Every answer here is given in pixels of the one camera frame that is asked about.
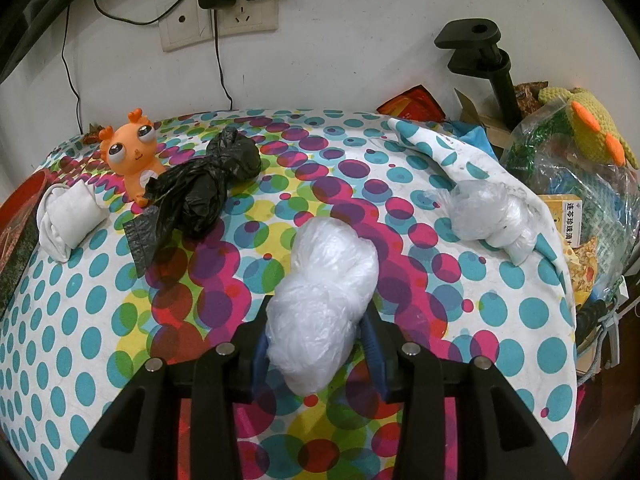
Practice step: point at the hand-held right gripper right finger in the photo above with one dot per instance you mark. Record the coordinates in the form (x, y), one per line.
(376, 355)

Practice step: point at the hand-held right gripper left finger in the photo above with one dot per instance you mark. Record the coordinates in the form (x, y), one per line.
(257, 365)

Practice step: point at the white plastic bag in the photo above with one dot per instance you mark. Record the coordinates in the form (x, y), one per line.
(320, 300)
(485, 215)

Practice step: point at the black plastic bag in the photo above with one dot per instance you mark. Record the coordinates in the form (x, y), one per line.
(200, 190)

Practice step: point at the white sock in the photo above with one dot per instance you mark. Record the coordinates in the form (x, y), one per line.
(70, 220)

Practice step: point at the orange toy figure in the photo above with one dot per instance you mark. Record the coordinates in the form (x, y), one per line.
(131, 152)

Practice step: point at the round red tray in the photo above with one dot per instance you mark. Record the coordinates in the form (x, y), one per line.
(20, 240)

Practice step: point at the polka dot tablecloth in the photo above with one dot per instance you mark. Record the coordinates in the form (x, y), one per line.
(150, 310)

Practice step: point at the small yellow carton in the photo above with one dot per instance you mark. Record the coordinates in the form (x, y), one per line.
(565, 220)

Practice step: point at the blue cloth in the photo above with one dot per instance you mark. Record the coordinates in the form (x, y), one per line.
(475, 137)

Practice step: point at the red packet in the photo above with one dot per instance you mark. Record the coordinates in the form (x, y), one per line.
(410, 105)

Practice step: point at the clear plastic bag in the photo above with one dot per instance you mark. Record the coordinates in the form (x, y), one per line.
(540, 160)

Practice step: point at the cardboard piece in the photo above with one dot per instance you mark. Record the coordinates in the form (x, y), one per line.
(480, 110)

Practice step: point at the black clamp stand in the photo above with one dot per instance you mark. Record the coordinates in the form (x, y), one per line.
(505, 90)

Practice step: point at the yellow knitted toy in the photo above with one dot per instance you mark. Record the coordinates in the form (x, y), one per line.
(590, 125)

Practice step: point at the black television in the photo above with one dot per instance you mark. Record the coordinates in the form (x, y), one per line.
(45, 5)

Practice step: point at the white double wall socket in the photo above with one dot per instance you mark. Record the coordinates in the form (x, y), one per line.
(250, 17)

